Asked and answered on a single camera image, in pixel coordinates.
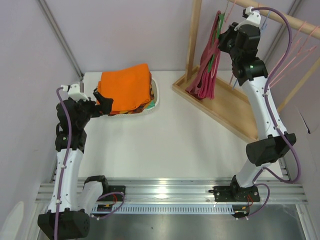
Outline pink trousers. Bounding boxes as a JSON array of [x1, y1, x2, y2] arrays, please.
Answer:
[[197, 50, 217, 99]]

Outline pink wire hanger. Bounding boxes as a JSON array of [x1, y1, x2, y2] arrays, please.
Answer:
[[269, 25, 320, 88], [207, 2, 235, 79], [287, 21, 307, 66], [269, 45, 318, 88]]

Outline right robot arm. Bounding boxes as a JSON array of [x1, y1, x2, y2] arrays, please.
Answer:
[[210, 22, 297, 202]]

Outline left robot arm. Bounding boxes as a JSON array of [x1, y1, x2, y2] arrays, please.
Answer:
[[37, 90, 114, 240]]

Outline green plastic hanger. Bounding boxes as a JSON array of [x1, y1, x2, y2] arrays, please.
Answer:
[[207, 11, 225, 77]]

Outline maroon tank top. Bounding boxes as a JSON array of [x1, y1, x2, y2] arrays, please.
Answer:
[[186, 10, 225, 100]]

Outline orange folded cloth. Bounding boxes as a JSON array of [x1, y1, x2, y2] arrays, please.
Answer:
[[97, 63, 155, 115]]

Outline white laundry basket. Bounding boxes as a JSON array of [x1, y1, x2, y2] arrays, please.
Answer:
[[96, 78, 159, 117]]

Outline wooden clothes rack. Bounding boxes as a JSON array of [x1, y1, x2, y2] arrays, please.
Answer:
[[172, 0, 320, 143]]

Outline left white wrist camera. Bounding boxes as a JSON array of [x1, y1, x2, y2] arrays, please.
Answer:
[[61, 81, 90, 102]]

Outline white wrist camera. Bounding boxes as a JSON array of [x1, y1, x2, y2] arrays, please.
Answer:
[[242, 6, 261, 27], [61, 81, 90, 102]]

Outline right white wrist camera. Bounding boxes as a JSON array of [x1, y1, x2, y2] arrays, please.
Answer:
[[242, 6, 261, 27]]

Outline blue wire hanger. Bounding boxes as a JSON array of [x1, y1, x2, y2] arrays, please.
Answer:
[[260, 11, 271, 35]]

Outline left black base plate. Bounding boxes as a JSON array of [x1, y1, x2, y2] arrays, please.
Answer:
[[97, 185, 126, 203]]

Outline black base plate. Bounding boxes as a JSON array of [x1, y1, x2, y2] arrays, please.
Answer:
[[97, 185, 126, 203], [208, 185, 261, 203]]

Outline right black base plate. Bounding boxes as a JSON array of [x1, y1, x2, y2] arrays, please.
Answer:
[[208, 185, 261, 203]]

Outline white slotted cable duct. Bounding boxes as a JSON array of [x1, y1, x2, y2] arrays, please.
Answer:
[[92, 203, 248, 216]]

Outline aluminium mounting rail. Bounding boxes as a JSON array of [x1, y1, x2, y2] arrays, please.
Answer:
[[34, 177, 308, 205]]

